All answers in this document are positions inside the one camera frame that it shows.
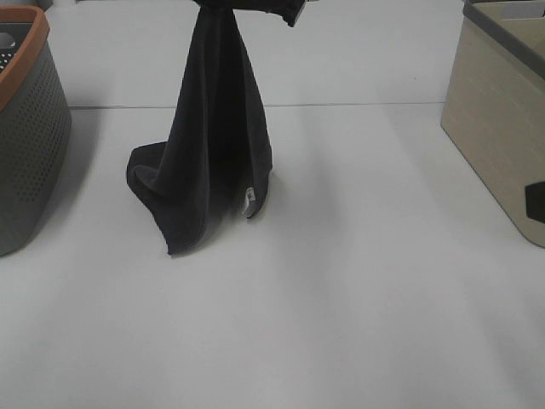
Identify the dark grey towel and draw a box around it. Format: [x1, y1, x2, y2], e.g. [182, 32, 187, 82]
[126, 1, 306, 255]

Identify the beige bin grey rim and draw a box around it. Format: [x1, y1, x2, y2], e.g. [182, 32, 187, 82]
[440, 1, 544, 246]

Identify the grey perforated basket orange rim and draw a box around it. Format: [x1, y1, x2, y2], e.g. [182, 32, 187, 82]
[1, 5, 72, 255]

